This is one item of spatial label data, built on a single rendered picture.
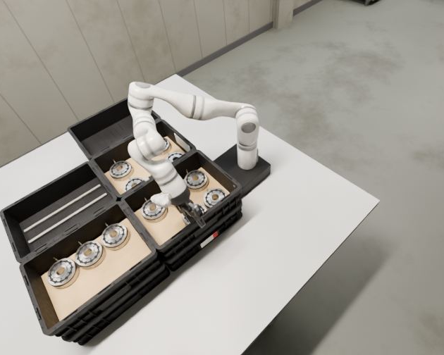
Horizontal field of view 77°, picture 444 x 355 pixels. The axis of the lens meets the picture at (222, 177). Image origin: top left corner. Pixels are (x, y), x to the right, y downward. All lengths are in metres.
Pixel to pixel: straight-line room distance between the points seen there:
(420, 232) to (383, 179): 0.47
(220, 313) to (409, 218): 1.62
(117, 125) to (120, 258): 0.81
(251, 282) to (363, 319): 0.94
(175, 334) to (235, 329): 0.22
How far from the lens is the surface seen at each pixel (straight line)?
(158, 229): 1.18
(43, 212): 1.48
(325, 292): 1.95
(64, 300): 1.22
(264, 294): 1.17
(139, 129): 0.89
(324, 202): 1.38
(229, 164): 1.39
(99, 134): 1.69
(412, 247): 2.26
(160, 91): 1.08
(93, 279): 1.19
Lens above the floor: 1.82
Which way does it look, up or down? 51 degrees down
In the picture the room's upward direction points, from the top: 8 degrees counter-clockwise
